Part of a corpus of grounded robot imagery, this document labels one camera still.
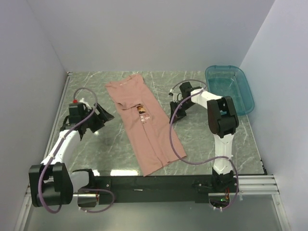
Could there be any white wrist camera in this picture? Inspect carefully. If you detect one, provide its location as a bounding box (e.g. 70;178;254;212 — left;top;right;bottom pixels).
169;89;182;103
73;98;92;109

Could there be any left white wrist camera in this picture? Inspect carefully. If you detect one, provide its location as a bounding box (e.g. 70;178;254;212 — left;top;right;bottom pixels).
73;98;92;109

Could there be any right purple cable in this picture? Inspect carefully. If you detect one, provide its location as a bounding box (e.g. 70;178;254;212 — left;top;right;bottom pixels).
169;79;240;211

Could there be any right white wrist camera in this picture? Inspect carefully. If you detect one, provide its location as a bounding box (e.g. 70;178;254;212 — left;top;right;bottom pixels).
169;89;182;103

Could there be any teal transparent plastic bin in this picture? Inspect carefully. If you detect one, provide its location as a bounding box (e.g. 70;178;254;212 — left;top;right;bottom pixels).
205;65;255;116

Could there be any aluminium frame rail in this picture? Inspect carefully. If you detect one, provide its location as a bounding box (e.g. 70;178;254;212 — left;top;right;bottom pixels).
26;175;280;197

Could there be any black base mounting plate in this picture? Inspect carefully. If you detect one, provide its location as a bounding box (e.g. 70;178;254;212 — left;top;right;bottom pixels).
82;175;238;205

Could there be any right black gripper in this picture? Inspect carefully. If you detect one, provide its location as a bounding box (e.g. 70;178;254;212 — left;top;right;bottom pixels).
170;100;195;125

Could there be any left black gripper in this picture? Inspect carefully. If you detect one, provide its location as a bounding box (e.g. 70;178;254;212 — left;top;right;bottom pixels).
82;103;114;132

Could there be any pink printed t shirt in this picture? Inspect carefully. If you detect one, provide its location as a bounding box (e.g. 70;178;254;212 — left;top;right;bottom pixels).
105;74;186;176

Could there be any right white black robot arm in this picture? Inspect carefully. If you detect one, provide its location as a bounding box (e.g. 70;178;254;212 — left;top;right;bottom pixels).
169;81;239;192

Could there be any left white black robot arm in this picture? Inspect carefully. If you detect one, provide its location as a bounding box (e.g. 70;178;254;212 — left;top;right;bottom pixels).
28;100;114;208

